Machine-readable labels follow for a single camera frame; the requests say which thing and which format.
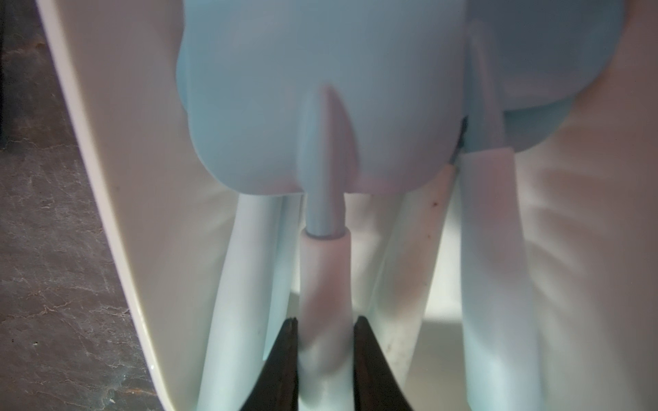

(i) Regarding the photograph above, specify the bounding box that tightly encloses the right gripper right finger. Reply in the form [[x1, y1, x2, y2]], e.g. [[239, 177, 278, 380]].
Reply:
[[354, 316, 412, 411]]

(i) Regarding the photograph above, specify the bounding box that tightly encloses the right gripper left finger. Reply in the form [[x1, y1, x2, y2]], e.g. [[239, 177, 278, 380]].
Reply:
[[241, 318, 299, 411]]

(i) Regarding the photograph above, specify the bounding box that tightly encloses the light blue shovel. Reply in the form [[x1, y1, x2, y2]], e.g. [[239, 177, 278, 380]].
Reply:
[[181, 1, 466, 410], [197, 195, 302, 410], [459, 1, 625, 410], [366, 164, 457, 387]]

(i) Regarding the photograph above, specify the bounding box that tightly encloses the light blue shovel back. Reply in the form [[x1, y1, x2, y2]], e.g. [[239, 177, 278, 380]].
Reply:
[[366, 164, 457, 387]]

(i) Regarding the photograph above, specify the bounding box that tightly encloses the white storage box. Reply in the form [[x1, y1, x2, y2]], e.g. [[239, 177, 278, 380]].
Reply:
[[38, 1, 657, 410]]

